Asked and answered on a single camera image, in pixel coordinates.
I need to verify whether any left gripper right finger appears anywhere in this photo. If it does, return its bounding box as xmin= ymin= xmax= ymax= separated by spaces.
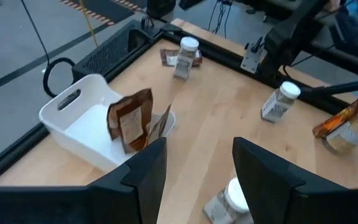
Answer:
xmin=232 ymin=136 xmax=358 ymax=224

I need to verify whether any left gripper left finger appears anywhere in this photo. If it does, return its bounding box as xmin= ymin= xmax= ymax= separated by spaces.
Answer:
xmin=0 ymin=136 xmax=168 ymax=224

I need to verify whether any bagel seasoning jar white lid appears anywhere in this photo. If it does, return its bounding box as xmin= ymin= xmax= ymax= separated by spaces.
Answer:
xmin=260 ymin=81 xmax=301 ymax=124
xmin=172 ymin=36 xmax=200 ymax=81
xmin=202 ymin=177 xmax=254 ymax=224

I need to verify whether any brown spice packet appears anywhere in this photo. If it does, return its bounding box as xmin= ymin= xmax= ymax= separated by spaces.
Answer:
xmin=311 ymin=96 xmax=358 ymax=139
xmin=144 ymin=104 xmax=172 ymax=147
xmin=106 ymin=88 xmax=155 ymax=154
xmin=159 ymin=48 xmax=203 ymax=68

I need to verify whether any black mesh computer case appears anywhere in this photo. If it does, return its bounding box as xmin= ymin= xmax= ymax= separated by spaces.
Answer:
xmin=71 ymin=19 xmax=163 ymax=83

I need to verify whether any black mat hazard-striped edge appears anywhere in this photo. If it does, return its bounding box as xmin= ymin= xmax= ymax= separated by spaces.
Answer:
xmin=59 ymin=0 xmax=136 ymax=26

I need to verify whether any person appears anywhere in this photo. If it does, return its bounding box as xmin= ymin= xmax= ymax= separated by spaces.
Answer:
xmin=324 ymin=0 xmax=343 ymax=12

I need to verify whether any white plastic bin with handles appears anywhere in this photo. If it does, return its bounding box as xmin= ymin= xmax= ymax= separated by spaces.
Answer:
xmin=38 ymin=73 xmax=177 ymax=172

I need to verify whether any black power cable with loop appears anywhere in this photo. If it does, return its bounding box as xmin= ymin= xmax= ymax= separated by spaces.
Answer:
xmin=20 ymin=0 xmax=76 ymax=99

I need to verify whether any silver mounting bracket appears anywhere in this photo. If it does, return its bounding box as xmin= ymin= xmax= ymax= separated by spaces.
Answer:
xmin=240 ymin=36 xmax=265 ymax=75

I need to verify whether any yellow hanging cable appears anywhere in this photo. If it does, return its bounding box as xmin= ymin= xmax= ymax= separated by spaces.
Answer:
xmin=78 ymin=0 xmax=99 ymax=48

